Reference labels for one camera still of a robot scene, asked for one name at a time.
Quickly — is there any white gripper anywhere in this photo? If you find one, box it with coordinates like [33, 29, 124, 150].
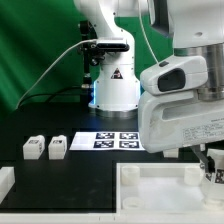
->
[138, 91, 224, 173]

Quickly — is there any white square table top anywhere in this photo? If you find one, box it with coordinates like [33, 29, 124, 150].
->
[116, 163, 224, 213]

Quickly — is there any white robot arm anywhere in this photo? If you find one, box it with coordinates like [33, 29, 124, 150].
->
[73, 0, 224, 173]

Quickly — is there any white sheet with markers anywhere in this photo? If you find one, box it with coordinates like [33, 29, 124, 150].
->
[70, 131, 143, 151]

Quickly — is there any white left obstacle block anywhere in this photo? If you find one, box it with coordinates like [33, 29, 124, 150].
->
[0, 167, 15, 204]

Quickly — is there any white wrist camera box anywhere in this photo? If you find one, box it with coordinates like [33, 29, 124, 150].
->
[140, 55, 208, 96]

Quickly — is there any black camera on stand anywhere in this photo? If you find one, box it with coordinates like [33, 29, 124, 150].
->
[78, 20, 116, 88]

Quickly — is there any grey camera cable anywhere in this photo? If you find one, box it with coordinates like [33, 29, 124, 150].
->
[15, 39, 98, 110]

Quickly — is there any black cable on table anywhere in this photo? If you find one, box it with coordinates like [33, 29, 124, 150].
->
[19, 86, 84, 106]

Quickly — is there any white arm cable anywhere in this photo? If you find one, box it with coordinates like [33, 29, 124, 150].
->
[137, 0, 160, 65]

